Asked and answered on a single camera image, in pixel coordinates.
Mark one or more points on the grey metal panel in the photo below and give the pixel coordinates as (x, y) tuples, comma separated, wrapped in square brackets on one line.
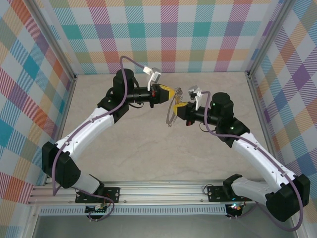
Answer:
[(161, 228)]

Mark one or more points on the aluminium side rail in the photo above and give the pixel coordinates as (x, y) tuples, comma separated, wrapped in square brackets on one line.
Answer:
[(262, 111), (66, 111)]

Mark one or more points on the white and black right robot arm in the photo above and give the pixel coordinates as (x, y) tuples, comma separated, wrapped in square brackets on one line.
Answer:
[(257, 158)]

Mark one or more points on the aluminium upright post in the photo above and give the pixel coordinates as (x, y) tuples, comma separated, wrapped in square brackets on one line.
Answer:
[(268, 37), (53, 42)]

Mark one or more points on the left aluminium upright post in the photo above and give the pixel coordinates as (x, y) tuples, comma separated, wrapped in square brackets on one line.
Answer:
[(53, 42)]

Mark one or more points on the left aluminium side rail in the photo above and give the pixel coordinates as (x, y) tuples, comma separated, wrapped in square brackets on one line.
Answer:
[(66, 111)]

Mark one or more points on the right aluminium upright post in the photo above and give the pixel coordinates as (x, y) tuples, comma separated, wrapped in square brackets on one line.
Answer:
[(268, 37)]

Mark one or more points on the right aluminium side rail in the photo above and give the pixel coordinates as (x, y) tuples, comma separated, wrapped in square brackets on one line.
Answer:
[(262, 111)]

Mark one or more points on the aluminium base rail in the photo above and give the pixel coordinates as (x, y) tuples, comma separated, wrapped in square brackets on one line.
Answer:
[(161, 191)]

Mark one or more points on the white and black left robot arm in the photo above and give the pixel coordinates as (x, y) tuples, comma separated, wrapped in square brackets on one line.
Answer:
[(84, 134)]

